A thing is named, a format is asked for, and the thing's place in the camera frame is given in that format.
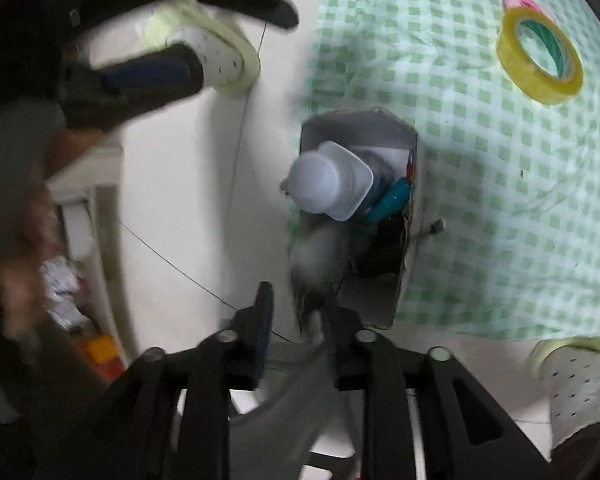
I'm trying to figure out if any teal marker pen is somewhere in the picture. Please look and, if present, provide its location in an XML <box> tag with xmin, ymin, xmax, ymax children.
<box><xmin>364</xmin><ymin>179</ymin><xmax>412</xmax><ymax>224</ymax></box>

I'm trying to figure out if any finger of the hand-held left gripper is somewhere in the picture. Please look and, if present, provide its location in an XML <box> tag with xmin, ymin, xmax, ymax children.
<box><xmin>57</xmin><ymin>43</ymin><xmax>206</xmax><ymax>133</ymax></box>
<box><xmin>190</xmin><ymin>0</ymin><xmax>301</xmax><ymax>31</ymax></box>

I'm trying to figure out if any person's white perforated shoe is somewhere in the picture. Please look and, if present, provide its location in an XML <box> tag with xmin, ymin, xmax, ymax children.
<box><xmin>80</xmin><ymin>0</ymin><xmax>262</xmax><ymax>98</ymax></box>
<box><xmin>530</xmin><ymin>336</ymin><xmax>600</xmax><ymax>448</ymax></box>

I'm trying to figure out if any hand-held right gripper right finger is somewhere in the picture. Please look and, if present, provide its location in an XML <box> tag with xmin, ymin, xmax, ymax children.
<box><xmin>321</xmin><ymin>294</ymin><xmax>557</xmax><ymax>480</ymax></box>

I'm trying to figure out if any crumpled silver wrapper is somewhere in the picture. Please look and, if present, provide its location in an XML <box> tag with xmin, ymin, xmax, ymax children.
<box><xmin>39</xmin><ymin>256</ymin><xmax>88</xmax><ymax>333</ymax></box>

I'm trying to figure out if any white plastic cup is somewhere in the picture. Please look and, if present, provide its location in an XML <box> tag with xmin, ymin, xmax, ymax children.
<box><xmin>285</xmin><ymin>141</ymin><xmax>376</xmax><ymax>222</ymax></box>

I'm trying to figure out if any grey cardboard box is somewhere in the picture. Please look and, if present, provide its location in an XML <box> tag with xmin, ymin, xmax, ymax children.
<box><xmin>286</xmin><ymin>106</ymin><xmax>426</xmax><ymax>331</ymax></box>

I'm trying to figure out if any green checked tablecloth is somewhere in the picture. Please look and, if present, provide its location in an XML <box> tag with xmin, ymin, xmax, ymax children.
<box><xmin>300</xmin><ymin>0</ymin><xmax>600</xmax><ymax>342</ymax></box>

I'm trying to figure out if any yellow tape roll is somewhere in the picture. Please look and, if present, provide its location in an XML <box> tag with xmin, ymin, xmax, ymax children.
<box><xmin>496</xmin><ymin>6</ymin><xmax>584</xmax><ymax>106</ymax></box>

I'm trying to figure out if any white shelf unit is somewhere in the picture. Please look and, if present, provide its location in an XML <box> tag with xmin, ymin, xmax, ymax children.
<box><xmin>47</xmin><ymin>145</ymin><xmax>131</xmax><ymax>361</ymax></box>

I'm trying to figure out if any person's left hand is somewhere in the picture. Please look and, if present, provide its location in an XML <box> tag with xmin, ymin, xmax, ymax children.
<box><xmin>0</xmin><ymin>125</ymin><xmax>106</xmax><ymax>346</ymax></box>

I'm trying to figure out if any grey plastic object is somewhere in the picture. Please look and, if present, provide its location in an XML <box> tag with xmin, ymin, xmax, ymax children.
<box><xmin>227</xmin><ymin>232</ymin><xmax>366</xmax><ymax>480</ymax></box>

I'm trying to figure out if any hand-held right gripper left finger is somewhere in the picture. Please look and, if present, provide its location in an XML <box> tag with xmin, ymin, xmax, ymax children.
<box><xmin>34</xmin><ymin>281</ymin><xmax>276</xmax><ymax>480</ymax></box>

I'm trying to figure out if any orange box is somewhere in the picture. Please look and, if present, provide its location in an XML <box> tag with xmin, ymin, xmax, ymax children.
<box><xmin>77</xmin><ymin>334</ymin><xmax>126</xmax><ymax>378</ymax></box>

